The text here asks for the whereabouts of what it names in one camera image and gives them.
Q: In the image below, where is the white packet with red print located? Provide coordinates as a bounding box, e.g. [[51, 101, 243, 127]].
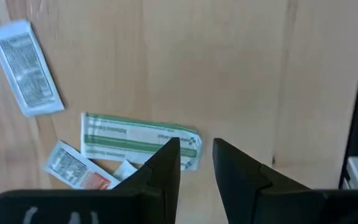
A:
[[43, 140, 121, 190]]

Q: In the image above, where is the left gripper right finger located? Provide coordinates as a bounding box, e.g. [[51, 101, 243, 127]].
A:
[[212, 138, 358, 224]]

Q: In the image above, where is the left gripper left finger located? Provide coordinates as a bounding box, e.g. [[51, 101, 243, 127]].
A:
[[0, 137, 181, 224]]

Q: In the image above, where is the green striped bandage wrapper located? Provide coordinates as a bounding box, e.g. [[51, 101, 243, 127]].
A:
[[80, 112, 203, 172]]

